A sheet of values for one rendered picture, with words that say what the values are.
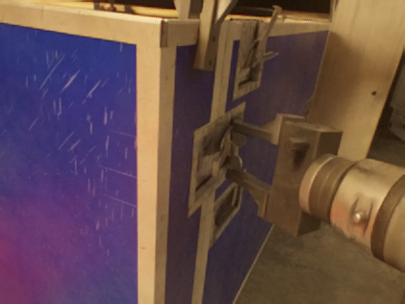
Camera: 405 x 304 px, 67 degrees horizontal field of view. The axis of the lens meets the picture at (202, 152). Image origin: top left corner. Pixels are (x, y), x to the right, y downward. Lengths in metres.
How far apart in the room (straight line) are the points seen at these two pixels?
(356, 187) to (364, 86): 1.41
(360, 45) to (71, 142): 1.46
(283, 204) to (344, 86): 1.34
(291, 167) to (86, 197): 0.25
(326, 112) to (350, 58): 0.27
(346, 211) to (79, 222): 0.33
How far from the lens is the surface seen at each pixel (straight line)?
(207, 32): 0.33
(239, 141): 0.47
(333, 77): 1.66
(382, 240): 0.31
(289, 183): 0.38
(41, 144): 0.44
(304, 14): 1.41
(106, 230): 0.42
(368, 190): 0.32
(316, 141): 0.36
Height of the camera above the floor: 0.97
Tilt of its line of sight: 25 degrees down
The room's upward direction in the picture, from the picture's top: 5 degrees clockwise
